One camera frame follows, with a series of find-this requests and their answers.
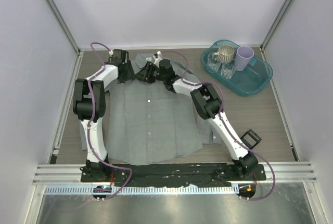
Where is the teal plastic basin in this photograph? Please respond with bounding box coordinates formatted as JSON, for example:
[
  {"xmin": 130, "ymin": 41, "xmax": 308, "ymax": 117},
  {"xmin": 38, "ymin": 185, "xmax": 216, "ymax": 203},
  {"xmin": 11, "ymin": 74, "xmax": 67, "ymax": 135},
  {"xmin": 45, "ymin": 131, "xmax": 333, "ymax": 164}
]
[{"xmin": 200, "ymin": 39, "xmax": 274, "ymax": 97}]

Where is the small black square frame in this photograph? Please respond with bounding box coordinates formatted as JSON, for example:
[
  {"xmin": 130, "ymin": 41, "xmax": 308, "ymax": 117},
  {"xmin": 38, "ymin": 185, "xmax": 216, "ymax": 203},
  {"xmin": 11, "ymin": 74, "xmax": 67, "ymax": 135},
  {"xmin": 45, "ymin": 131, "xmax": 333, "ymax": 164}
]
[{"xmin": 241, "ymin": 129, "xmax": 262, "ymax": 149}]

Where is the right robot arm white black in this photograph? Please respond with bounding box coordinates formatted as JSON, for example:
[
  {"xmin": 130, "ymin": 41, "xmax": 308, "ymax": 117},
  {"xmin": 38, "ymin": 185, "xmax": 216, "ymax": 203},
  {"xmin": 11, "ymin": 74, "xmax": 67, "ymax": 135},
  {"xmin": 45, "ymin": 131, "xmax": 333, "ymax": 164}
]
[{"xmin": 135, "ymin": 59, "xmax": 259, "ymax": 180}]

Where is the clear drinking glass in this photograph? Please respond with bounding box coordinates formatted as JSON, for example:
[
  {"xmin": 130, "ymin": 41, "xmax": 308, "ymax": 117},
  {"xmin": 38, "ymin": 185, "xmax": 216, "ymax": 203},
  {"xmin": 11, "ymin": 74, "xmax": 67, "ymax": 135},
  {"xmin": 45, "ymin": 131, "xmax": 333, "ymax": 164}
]
[{"xmin": 221, "ymin": 59, "xmax": 238, "ymax": 80}]

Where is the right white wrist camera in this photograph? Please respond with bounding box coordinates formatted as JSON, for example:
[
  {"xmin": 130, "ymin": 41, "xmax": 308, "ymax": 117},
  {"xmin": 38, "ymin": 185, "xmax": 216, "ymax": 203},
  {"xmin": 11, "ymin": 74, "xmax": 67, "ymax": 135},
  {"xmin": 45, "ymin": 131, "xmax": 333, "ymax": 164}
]
[{"xmin": 153, "ymin": 51, "xmax": 163, "ymax": 67}]

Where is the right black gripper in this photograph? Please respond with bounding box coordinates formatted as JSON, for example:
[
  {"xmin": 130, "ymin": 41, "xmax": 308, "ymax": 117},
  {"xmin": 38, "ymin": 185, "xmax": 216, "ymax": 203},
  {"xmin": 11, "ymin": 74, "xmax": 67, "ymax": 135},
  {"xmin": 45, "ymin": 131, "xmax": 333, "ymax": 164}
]
[{"xmin": 135, "ymin": 62, "xmax": 166, "ymax": 84}]

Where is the clear glass mug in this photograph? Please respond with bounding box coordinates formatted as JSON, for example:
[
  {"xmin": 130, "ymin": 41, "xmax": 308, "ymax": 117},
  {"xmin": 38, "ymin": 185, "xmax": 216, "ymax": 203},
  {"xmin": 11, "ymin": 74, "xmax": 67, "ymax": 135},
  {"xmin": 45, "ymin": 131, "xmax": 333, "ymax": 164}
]
[{"xmin": 207, "ymin": 52, "xmax": 221, "ymax": 72}]

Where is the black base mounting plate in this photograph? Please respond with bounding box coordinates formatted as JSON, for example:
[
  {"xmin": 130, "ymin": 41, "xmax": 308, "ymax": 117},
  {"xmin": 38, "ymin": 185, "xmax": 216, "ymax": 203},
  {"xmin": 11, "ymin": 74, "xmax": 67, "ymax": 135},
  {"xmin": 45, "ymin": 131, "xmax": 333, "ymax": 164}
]
[{"xmin": 80, "ymin": 163, "xmax": 266, "ymax": 188}]

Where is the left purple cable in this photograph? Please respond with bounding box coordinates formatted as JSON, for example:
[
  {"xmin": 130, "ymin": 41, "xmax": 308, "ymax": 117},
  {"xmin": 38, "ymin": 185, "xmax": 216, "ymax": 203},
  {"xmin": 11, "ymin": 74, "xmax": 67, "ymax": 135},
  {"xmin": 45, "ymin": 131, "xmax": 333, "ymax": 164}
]
[{"xmin": 87, "ymin": 42, "xmax": 133, "ymax": 201}]

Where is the white slotted cable duct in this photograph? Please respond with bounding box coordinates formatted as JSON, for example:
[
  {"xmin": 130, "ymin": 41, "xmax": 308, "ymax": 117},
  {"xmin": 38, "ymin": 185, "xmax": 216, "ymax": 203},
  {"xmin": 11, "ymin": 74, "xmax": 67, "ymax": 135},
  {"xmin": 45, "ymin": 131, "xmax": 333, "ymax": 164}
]
[{"xmin": 44, "ymin": 184, "xmax": 239, "ymax": 195}]

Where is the ribbed metallic mug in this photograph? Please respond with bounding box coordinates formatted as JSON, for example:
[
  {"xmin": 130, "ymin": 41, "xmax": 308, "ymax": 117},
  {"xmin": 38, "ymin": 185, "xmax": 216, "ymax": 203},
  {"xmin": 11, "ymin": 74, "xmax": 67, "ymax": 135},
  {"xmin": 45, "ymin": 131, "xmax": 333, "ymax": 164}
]
[{"xmin": 217, "ymin": 45, "xmax": 235, "ymax": 64}]

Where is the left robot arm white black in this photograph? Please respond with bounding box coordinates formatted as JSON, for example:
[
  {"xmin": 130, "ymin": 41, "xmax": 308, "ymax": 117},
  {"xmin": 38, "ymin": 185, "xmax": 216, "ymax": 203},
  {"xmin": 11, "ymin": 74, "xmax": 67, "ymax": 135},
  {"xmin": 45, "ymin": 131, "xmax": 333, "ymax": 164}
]
[{"xmin": 73, "ymin": 49, "xmax": 134, "ymax": 182}]

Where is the purple plastic cup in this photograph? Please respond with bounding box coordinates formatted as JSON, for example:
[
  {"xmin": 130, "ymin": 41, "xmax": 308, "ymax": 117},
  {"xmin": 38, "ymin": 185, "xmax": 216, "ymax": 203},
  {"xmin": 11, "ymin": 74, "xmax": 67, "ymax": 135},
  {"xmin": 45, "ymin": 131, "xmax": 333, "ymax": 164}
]
[{"xmin": 235, "ymin": 46, "xmax": 254, "ymax": 72}]

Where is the grey button-up shirt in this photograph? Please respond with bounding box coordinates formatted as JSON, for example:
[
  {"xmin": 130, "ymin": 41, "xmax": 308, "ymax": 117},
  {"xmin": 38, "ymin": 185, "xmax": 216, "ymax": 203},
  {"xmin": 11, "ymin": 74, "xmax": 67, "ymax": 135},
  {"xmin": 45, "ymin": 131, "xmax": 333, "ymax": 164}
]
[{"xmin": 80, "ymin": 53, "xmax": 223, "ymax": 166}]

